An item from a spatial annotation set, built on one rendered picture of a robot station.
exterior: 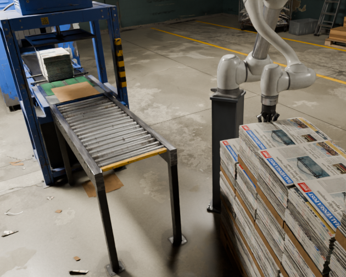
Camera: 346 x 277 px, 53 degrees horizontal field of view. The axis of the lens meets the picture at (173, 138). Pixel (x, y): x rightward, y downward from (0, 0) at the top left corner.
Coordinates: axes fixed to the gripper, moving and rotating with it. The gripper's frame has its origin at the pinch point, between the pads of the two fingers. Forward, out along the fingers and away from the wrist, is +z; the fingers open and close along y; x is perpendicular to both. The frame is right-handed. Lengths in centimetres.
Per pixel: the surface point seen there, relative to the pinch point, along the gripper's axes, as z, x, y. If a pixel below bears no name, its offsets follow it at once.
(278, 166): -12, -46, -16
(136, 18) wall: 92, 971, 12
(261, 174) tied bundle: -0.9, -35.2, -18.2
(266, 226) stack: 23, -45, -18
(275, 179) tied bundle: -7, -49, -19
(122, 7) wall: 53, 959, -28
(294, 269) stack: 22, -72, -18
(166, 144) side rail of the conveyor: 17, 36, -52
